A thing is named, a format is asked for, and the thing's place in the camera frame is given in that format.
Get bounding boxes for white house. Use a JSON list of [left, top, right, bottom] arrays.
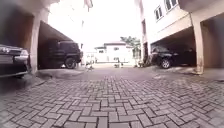
[[94, 41, 135, 64]]

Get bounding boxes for green tree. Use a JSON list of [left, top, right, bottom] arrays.
[[120, 35, 142, 60]]

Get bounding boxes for grey brick paved driveway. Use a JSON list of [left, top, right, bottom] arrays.
[[0, 63, 224, 128]]

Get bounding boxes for black off-road vehicle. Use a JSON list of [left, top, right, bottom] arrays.
[[38, 40, 84, 70]]

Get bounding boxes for dark parked car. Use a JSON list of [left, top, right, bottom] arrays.
[[150, 45, 197, 70]]

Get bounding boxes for pale building with carport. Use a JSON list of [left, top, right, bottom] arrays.
[[134, 0, 224, 76]]

